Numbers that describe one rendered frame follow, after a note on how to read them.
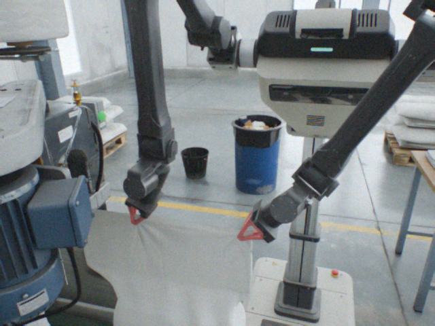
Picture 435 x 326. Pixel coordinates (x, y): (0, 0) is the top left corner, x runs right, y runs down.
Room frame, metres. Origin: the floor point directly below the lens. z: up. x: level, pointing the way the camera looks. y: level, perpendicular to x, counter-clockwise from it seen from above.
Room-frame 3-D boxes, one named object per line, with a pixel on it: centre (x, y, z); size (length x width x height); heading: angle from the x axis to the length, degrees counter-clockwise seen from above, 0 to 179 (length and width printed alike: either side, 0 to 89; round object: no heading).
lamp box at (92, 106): (1.03, 0.39, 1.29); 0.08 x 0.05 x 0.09; 75
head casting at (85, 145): (0.92, 0.53, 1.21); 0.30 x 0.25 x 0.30; 75
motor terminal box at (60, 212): (0.51, 0.26, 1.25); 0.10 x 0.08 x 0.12; 10
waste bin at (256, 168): (3.01, -0.37, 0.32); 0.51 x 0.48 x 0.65; 165
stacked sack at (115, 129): (4.09, 1.46, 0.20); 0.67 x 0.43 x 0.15; 165
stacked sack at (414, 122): (3.75, -2.29, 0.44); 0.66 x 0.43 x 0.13; 165
